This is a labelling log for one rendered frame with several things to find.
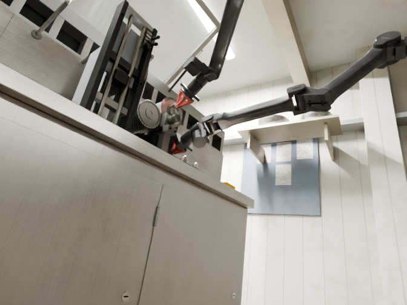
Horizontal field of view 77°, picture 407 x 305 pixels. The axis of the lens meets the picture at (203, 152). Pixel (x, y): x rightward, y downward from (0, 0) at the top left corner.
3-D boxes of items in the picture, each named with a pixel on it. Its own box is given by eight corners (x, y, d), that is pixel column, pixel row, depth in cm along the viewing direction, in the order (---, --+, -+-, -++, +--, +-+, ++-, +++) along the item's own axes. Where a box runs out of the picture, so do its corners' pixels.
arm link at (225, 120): (310, 104, 103) (304, 81, 97) (312, 113, 99) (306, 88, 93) (212, 131, 120) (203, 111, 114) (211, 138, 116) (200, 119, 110)
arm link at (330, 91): (323, 121, 92) (318, 97, 87) (295, 112, 103) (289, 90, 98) (405, 55, 100) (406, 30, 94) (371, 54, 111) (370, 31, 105)
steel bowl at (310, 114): (334, 131, 312) (334, 122, 317) (330, 117, 285) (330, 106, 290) (303, 135, 331) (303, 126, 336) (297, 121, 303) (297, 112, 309)
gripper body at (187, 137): (191, 152, 120) (202, 143, 117) (175, 144, 113) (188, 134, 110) (187, 143, 124) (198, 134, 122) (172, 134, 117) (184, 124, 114)
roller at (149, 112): (136, 118, 105) (143, 94, 109) (102, 130, 120) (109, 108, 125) (157, 131, 113) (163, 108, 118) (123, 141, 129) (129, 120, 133)
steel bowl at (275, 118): (292, 137, 340) (292, 127, 346) (284, 123, 309) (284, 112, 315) (263, 141, 361) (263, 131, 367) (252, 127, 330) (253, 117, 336)
